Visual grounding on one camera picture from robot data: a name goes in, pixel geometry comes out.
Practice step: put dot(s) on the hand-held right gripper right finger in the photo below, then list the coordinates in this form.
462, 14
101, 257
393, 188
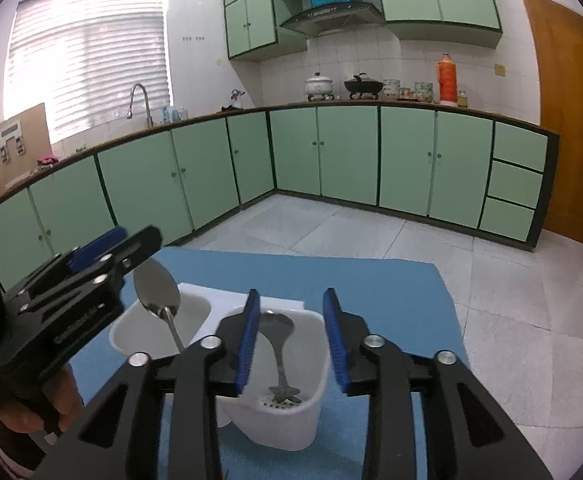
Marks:
332, 340

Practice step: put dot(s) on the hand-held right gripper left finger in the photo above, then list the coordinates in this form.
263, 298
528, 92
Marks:
249, 340

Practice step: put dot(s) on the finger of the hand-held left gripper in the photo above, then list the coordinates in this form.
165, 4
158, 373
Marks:
98, 249
136, 250

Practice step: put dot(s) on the plain metal spoon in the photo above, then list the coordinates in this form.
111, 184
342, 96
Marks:
155, 287

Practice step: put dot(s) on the white twin utensil holder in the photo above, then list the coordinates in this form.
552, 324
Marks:
291, 420

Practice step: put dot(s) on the person's left hand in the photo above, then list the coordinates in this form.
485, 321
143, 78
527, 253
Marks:
68, 395

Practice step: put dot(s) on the blue tablecloth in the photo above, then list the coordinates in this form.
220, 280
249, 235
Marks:
386, 300

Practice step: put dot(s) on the pink cloth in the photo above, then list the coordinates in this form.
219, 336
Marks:
48, 160

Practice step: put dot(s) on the cardboard box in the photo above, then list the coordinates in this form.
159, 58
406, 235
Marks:
33, 132

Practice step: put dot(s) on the small plastic bottle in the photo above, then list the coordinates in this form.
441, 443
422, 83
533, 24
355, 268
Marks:
182, 113
167, 114

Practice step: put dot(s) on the metal kitchen faucet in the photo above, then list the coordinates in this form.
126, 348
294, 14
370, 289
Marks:
141, 91

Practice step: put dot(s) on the small kettle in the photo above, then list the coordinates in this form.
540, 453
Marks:
237, 99

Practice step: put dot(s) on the green lower kitchen cabinets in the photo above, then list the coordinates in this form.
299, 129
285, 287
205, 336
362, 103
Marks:
346, 155

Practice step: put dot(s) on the white window blind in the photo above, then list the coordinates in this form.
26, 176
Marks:
86, 60

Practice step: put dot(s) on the white cooking pot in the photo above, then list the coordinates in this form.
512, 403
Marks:
318, 86

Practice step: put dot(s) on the black wok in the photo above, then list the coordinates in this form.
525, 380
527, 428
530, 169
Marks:
363, 85

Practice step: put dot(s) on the small jar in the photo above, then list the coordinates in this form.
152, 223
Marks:
405, 93

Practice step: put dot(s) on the patterned ceramic jar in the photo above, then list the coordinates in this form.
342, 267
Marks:
391, 89
423, 91

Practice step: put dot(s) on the glass jar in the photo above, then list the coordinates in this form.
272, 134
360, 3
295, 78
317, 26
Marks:
462, 98

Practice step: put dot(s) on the orange thermos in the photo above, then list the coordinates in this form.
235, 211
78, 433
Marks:
447, 80

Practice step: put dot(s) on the black range hood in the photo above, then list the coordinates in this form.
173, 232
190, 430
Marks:
331, 16

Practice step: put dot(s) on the wall outlets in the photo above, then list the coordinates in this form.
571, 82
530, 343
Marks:
194, 38

